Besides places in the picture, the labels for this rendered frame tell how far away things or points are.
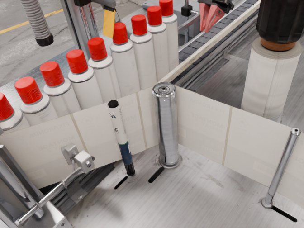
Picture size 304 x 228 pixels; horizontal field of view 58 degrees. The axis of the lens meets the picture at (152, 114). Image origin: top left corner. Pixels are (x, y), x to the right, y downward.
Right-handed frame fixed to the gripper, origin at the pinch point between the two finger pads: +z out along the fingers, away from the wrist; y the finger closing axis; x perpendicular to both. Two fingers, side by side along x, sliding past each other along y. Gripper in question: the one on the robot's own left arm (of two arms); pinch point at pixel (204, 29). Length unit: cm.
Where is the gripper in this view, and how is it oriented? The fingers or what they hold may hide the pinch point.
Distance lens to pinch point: 88.2
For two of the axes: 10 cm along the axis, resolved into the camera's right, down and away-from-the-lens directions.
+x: 5.7, 0.2, 8.2
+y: 7.5, 4.0, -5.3
